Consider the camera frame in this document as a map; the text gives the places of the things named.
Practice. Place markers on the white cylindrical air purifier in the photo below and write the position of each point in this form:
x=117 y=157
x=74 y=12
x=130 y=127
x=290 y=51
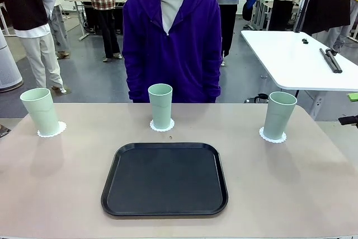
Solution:
x=8 y=68

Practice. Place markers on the person's left forearm purple sleeve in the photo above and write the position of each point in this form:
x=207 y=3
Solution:
x=214 y=82

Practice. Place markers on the black plastic serving tray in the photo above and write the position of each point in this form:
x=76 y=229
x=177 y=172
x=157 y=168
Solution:
x=165 y=180

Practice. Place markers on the white scalloped paper coaster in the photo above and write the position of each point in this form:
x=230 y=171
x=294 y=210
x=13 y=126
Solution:
x=161 y=130
x=62 y=128
x=261 y=132

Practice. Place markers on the black folded tripod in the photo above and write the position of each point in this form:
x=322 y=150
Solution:
x=332 y=64

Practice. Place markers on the black kettle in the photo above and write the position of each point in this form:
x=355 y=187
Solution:
x=261 y=99

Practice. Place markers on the person in black coat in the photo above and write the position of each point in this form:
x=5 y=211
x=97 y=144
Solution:
x=327 y=4

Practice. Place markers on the small black clamp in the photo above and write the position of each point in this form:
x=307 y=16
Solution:
x=305 y=41

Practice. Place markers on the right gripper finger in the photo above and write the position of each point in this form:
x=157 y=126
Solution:
x=348 y=120
x=353 y=97

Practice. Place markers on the black slanted pole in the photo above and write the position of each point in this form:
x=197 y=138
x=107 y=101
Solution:
x=304 y=9

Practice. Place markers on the person in grey trousers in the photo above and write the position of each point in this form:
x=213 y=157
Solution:
x=60 y=26

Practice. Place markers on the pale green tall cup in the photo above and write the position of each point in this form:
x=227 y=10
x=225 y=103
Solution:
x=42 y=113
x=279 y=118
x=160 y=110

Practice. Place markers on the white folding table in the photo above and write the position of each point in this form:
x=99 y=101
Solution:
x=293 y=60

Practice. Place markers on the person in purple hoodie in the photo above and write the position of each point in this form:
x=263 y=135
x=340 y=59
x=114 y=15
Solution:
x=173 y=54

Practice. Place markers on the person's right forearm purple sleeve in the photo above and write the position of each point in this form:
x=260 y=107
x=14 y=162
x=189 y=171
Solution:
x=134 y=82

